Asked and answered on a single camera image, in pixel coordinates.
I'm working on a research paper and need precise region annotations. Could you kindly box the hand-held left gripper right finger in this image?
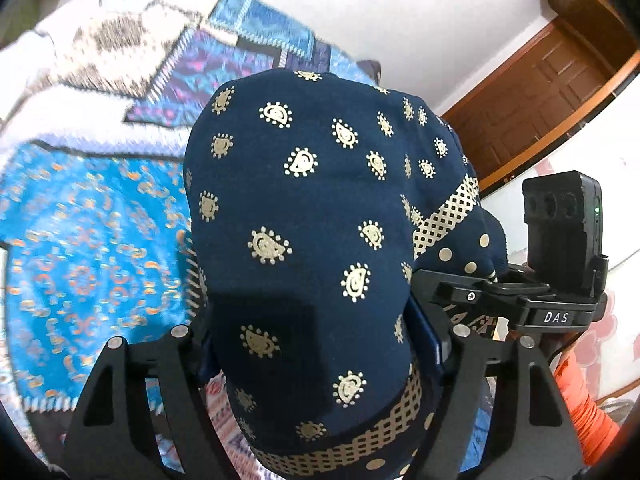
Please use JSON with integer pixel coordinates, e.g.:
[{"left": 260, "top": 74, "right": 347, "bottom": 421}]
[{"left": 410, "top": 297, "right": 586, "bottom": 480}]

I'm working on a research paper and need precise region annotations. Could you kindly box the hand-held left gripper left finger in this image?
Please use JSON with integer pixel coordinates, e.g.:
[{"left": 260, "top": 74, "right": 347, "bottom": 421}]
[{"left": 60, "top": 325, "right": 236, "bottom": 480}]

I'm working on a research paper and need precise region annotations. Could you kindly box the person's right forearm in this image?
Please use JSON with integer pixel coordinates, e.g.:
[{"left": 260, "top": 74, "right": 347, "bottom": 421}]
[{"left": 554, "top": 350, "right": 622, "bottom": 463}]

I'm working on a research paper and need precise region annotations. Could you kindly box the navy patterned hoodie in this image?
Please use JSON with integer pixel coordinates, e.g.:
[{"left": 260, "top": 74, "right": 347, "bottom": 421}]
[{"left": 182, "top": 69, "right": 511, "bottom": 480}]

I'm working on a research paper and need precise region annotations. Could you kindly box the blue patchwork bed sheet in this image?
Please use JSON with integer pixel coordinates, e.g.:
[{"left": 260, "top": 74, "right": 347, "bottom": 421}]
[{"left": 0, "top": 0, "right": 501, "bottom": 480}]

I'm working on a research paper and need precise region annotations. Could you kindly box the wooden door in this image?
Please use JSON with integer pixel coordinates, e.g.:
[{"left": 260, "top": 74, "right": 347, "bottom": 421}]
[{"left": 442, "top": 17, "right": 640, "bottom": 193}]

